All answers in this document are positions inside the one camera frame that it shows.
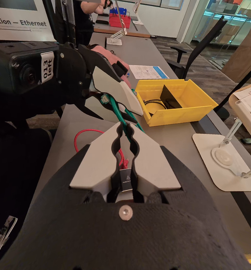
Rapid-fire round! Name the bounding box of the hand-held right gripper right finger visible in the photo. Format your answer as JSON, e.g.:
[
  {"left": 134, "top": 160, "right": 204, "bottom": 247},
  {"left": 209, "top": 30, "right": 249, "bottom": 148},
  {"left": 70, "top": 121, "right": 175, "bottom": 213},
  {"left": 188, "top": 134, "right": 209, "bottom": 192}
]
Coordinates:
[{"left": 127, "top": 123, "right": 182, "bottom": 203}]

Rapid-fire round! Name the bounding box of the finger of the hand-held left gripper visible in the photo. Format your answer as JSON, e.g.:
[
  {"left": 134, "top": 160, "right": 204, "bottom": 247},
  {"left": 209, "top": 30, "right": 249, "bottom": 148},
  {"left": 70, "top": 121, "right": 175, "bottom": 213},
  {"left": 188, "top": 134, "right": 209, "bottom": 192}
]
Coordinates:
[
  {"left": 84, "top": 96, "right": 138, "bottom": 124},
  {"left": 89, "top": 66, "right": 144, "bottom": 117}
]

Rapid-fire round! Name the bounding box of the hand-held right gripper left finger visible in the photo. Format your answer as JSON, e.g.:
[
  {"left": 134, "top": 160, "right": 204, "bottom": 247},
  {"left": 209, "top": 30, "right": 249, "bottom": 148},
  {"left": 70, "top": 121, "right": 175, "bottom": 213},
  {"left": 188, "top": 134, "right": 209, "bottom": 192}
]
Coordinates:
[{"left": 70, "top": 122, "right": 123, "bottom": 203}]

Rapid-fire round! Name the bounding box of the green cable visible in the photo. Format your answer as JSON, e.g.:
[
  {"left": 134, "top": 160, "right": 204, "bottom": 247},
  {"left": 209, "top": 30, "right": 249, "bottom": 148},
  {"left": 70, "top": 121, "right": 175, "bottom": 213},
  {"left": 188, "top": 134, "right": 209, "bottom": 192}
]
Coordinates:
[{"left": 101, "top": 89, "right": 145, "bottom": 143}]

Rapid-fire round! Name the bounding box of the red ethernet cable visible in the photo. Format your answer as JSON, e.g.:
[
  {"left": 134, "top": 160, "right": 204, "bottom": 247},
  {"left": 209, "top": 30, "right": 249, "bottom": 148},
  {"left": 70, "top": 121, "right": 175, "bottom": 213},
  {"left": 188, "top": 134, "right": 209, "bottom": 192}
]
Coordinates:
[{"left": 74, "top": 129, "right": 130, "bottom": 169}]

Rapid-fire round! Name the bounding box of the black ethernet splitter box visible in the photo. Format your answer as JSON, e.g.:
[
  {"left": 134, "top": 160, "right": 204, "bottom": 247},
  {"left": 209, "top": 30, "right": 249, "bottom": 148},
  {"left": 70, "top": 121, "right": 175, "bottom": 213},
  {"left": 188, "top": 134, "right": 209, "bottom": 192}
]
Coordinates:
[{"left": 120, "top": 168, "right": 133, "bottom": 191}]

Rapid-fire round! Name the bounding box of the person's left hand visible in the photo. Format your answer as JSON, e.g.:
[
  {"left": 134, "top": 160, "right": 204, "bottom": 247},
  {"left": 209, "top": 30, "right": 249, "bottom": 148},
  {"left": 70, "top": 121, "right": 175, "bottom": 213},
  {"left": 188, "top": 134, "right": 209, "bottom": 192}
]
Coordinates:
[{"left": 92, "top": 45, "right": 132, "bottom": 89}]

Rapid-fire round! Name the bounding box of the white paper sheet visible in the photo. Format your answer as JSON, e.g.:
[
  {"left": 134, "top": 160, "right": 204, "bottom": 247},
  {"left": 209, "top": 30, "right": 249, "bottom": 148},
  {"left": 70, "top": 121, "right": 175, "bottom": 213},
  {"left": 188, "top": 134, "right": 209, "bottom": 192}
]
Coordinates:
[{"left": 129, "top": 65, "right": 170, "bottom": 79}]

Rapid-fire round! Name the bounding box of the wooden top table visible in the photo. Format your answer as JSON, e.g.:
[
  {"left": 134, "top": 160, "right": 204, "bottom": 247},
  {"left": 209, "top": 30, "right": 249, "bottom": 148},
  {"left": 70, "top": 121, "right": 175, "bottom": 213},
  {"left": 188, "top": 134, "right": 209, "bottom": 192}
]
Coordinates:
[{"left": 94, "top": 13, "right": 150, "bottom": 38}]

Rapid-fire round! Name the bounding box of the red plastic bin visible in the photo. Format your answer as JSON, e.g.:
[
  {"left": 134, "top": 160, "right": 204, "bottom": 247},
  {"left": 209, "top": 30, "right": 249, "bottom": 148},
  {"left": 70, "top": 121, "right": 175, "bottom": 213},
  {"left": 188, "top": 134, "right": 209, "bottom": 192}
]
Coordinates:
[{"left": 109, "top": 13, "right": 131, "bottom": 28}]

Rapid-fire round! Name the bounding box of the white and wooden document stand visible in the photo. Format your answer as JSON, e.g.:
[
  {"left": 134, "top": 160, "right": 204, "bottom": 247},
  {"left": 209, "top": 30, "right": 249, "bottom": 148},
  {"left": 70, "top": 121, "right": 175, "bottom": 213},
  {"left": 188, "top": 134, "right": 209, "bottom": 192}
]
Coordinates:
[{"left": 192, "top": 81, "right": 251, "bottom": 192}]

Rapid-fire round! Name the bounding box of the black framed marker sign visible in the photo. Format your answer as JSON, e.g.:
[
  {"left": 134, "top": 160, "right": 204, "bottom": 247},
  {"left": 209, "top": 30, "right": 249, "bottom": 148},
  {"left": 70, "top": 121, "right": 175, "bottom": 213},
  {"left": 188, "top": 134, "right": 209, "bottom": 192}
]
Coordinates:
[{"left": 0, "top": 0, "right": 57, "bottom": 42}]

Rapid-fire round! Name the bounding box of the blue plastic bin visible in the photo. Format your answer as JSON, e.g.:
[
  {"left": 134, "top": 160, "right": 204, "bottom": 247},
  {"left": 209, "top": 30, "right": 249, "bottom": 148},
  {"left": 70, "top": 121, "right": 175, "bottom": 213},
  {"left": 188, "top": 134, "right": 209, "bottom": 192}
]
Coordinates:
[{"left": 110, "top": 7, "right": 127, "bottom": 15}]

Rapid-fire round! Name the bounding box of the black floor lamp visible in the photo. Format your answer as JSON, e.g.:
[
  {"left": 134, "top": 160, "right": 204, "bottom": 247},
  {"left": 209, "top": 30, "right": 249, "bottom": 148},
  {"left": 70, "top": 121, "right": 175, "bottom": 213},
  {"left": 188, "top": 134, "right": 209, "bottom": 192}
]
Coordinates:
[{"left": 214, "top": 61, "right": 251, "bottom": 122}]

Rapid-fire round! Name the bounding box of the black office chair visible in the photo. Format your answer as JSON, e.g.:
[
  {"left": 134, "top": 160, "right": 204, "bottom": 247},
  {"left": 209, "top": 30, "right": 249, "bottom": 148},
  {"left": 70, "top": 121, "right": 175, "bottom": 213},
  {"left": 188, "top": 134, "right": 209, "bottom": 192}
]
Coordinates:
[{"left": 166, "top": 16, "right": 228, "bottom": 79}]

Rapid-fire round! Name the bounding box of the black and white badge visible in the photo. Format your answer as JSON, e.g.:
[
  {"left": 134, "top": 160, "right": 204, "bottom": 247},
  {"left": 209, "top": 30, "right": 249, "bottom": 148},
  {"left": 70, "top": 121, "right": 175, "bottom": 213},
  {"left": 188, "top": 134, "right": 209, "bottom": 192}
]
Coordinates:
[{"left": 0, "top": 216, "right": 18, "bottom": 262}]

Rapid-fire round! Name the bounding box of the metal shelf with boxes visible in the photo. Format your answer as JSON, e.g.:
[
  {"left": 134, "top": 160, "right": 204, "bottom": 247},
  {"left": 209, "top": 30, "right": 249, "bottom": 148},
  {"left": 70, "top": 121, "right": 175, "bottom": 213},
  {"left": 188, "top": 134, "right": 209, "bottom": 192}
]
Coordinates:
[{"left": 193, "top": 0, "right": 251, "bottom": 46}]

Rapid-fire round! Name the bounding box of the black cable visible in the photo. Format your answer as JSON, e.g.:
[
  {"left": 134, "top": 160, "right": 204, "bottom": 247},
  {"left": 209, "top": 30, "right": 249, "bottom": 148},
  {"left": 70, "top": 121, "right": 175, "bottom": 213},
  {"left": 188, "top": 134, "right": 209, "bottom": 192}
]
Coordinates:
[{"left": 143, "top": 99, "right": 167, "bottom": 115}]

